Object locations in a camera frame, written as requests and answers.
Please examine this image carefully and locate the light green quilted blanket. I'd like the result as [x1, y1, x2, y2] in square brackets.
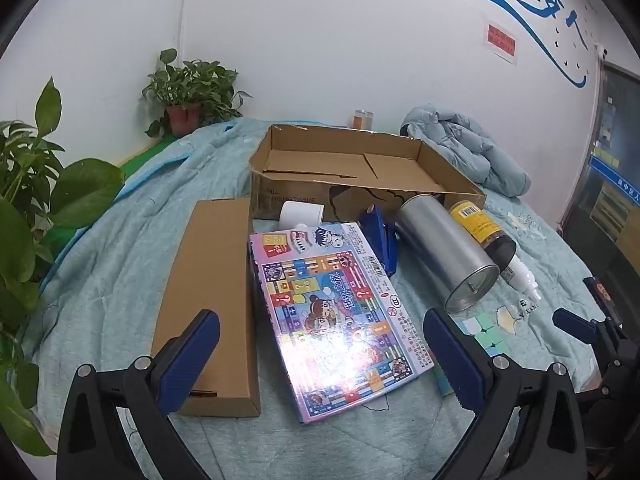
[20, 117, 621, 480]

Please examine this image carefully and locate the colourful board game box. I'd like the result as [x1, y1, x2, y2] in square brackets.
[247, 221, 432, 424]

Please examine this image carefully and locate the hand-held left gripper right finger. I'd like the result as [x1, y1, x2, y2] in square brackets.
[423, 307, 588, 480]

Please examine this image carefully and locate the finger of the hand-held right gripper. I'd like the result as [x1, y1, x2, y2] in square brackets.
[552, 308, 632, 361]
[572, 362, 640, 413]

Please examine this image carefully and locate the blue stapler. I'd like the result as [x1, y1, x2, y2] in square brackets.
[359, 206, 401, 277]

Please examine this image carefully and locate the large-leaf green plant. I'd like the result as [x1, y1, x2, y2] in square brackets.
[0, 76, 126, 456]

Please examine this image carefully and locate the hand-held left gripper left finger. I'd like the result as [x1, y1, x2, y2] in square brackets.
[56, 309, 221, 480]

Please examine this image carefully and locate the white plastic tube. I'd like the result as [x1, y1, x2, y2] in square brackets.
[278, 200, 324, 233]

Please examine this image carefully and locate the white wall conduit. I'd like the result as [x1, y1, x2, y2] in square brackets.
[177, 0, 191, 63]

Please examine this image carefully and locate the pastel puzzle cube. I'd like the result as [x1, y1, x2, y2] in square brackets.
[434, 310, 509, 397]

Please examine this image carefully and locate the yellow label black jar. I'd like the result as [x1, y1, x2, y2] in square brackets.
[448, 200, 518, 269]

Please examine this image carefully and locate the long brown cardboard box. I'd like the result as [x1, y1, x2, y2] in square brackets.
[151, 198, 262, 418]

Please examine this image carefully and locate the large cardboard box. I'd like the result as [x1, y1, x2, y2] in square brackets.
[248, 123, 487, 223]

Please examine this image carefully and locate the silver tin can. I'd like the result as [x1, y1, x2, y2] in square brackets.
[393, 194, 501, 315]

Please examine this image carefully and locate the red wall sign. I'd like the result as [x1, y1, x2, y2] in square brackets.
[482, 11, 519, 65]

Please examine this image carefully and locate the light blue puffer jacket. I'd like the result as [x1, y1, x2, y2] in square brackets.
[400, 103, 532, 197]

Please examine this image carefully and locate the white plastic device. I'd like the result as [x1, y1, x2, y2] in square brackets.
[497, 255, 542, 313]

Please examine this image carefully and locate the green mat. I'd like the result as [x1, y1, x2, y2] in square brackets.
[117, 137, 173, 176]

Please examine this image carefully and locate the small potted green plant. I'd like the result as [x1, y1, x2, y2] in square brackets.
[141, 48, 253, 138]

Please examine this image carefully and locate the dark notice board door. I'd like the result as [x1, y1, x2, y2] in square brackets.
[560, 57, 640, 281]

